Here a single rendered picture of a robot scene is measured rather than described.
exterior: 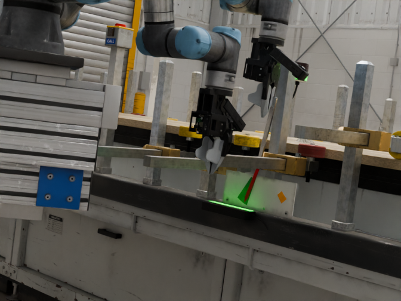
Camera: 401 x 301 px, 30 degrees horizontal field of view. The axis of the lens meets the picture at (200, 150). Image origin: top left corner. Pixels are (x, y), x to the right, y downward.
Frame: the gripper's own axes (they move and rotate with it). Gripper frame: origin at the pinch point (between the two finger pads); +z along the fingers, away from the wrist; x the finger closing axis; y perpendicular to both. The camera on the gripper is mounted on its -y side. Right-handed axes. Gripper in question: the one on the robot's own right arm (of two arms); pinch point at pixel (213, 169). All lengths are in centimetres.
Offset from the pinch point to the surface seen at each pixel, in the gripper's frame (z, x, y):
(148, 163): 2.1, -24.2, -0.2
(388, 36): -163, -410, -768
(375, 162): -7.0, 19.0, -45.6
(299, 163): -3.9, 4.9, -29.4
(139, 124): -7, -81, -45
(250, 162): -2.7, 1.4, -12.7
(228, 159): -3.0, 1.4, -3.8
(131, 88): -25, -195, -137
